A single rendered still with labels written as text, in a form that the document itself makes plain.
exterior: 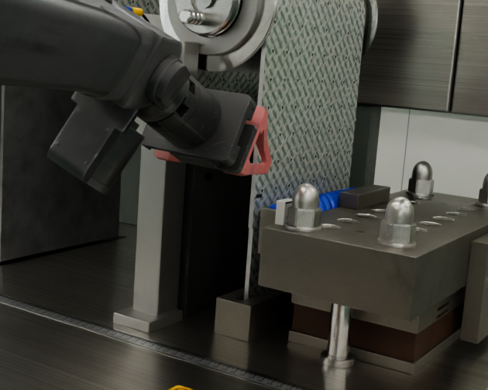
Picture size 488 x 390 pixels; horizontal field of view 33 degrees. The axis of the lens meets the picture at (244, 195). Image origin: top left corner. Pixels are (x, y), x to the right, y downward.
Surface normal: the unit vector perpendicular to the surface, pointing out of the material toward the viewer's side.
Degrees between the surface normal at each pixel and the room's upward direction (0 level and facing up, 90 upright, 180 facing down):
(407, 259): 90
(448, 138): 90
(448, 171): 90
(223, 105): 63
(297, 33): 90
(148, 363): 0
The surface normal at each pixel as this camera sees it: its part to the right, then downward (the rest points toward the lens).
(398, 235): -0.04, 0.16
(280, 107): 0.84, 0.15
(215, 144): -0.46, -0.36
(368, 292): -0.54, 0.10
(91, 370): 0.07, -0.98
